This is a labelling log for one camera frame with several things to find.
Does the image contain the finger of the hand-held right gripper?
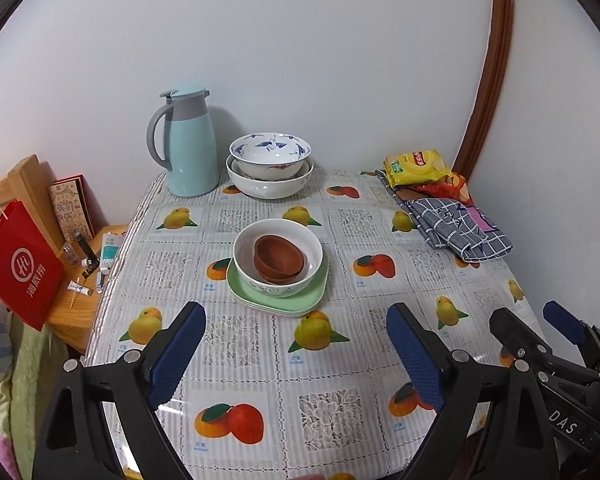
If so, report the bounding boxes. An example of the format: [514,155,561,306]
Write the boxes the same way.
[489,307,561,386]
[542,300,600,366]

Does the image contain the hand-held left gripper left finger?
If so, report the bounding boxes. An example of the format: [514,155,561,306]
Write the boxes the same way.
[32,301,207,480]

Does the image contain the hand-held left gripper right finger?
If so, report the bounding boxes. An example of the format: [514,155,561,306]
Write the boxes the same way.
[386,302,561,480]

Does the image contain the white porcelain bowl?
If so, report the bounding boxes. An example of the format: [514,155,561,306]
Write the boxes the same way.
[232,219,324,299]

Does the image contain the green plastic plate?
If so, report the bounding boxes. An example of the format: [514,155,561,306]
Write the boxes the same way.
[226,250,329,313]

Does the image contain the small brown clay bowl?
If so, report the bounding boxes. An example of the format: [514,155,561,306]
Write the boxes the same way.
[256,250,308,283]
[253,234,302,273]

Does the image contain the fruit print tablecloth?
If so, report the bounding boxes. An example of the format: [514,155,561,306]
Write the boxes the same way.
[82,167,548,480]

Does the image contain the wooden side table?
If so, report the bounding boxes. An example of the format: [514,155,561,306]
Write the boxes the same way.
[45,224,129,356]

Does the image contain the grey checked cloth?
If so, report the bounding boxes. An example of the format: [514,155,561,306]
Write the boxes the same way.
[375,170,513,263]

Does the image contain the green white tube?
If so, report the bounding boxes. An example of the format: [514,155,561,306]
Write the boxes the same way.
[100,234,122,269]

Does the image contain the small black bottle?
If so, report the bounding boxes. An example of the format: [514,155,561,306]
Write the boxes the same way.
[75,231,99,266]

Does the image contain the green blanket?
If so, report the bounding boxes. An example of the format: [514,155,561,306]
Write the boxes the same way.
[7,315,72,480]

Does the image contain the orange chips bag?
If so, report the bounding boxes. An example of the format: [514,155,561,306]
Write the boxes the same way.
[410,172,474,207]

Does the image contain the red paper bag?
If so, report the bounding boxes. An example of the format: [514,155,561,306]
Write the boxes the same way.
[0,192,65,332]

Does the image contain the patterned cardboard box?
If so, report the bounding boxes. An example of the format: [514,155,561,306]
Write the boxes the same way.
[48,175,97,242]

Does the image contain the yellow chips bag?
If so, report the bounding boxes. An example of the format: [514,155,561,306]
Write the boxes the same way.
[383,149,453,186]

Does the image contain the large white swirl pattern bowl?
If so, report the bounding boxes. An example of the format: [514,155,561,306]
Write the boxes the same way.
[225,155,315,199]

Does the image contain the light blue thermos jug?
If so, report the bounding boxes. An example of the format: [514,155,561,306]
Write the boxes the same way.
[146,85,220,197]

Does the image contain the pink floral bedding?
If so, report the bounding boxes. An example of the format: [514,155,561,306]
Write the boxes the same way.
[0,410,22,480]

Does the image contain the blue pattern porcelain bowl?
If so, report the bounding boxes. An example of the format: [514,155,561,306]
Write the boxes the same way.
[229,133,312,179]

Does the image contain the brown boxes beside table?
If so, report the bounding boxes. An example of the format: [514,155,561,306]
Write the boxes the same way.
[0,154,64,256]

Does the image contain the brown wooden door frame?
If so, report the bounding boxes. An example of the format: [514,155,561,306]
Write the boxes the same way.
[452,0,516,206]

